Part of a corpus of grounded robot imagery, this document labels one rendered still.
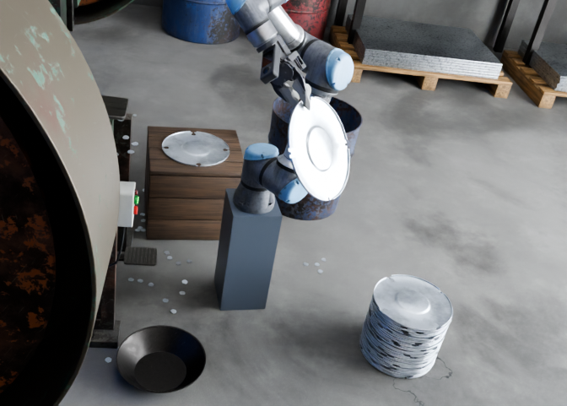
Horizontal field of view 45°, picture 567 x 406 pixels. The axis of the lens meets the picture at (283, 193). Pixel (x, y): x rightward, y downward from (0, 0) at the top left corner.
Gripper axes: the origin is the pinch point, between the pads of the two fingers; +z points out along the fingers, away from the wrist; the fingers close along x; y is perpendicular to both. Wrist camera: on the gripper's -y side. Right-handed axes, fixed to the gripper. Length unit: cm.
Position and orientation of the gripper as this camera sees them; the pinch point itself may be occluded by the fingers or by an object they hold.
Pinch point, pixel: (304, 107)
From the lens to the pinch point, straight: 185.8
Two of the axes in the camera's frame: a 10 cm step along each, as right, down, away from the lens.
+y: 3.7, -4.6, 8.1
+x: -7.6, 3.5, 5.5
